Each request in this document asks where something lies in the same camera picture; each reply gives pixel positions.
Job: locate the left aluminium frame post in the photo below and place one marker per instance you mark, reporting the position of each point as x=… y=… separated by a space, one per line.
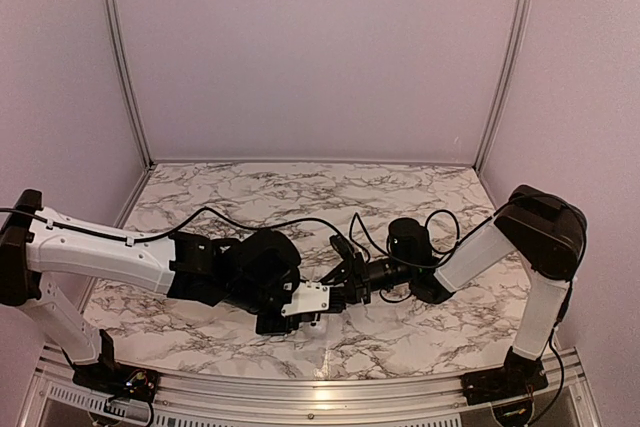
x=126 y=83

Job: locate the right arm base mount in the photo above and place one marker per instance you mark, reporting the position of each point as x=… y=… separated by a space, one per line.
x=517 y=376

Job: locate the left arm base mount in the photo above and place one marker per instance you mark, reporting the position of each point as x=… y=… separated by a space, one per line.
x=119 y=380

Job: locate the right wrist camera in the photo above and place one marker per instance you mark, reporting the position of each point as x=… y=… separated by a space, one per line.
x=342 y=247

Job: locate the aluminium frame post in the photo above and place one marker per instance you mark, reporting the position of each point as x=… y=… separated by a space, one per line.
x=515 y=41
x=126 y=83

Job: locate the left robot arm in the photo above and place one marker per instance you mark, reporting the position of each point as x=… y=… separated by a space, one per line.
x=258 y=274

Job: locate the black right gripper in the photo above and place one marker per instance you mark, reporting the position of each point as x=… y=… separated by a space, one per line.
x=358 y=286

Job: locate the right aluminium frame post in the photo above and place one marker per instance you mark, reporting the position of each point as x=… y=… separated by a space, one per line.
x=515 y=41

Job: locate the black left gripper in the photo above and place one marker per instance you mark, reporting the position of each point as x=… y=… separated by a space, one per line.
x=269 y=327

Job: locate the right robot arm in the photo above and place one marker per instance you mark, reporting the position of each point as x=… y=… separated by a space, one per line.
x=539 y=235

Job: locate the aluminium front rail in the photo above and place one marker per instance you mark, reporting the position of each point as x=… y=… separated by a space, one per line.
x=190 y=399

